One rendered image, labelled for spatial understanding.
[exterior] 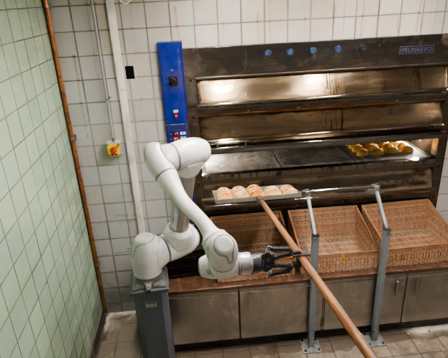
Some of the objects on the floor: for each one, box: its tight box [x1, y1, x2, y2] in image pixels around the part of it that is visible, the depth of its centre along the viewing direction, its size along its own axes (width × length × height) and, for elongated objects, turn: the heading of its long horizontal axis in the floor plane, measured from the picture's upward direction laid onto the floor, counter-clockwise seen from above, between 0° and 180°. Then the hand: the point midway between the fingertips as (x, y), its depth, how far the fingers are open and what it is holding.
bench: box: [164, 226, 448, 352], centre depth 333 cm, size 56×242×58 cm, turn 101°
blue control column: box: [157, 40, 197, 229], centre depth 407 cm, size 193×16×215 cm, turn 11°
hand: (301, 258), depth 173 cm, fingers closed on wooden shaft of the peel, 3 cm apart
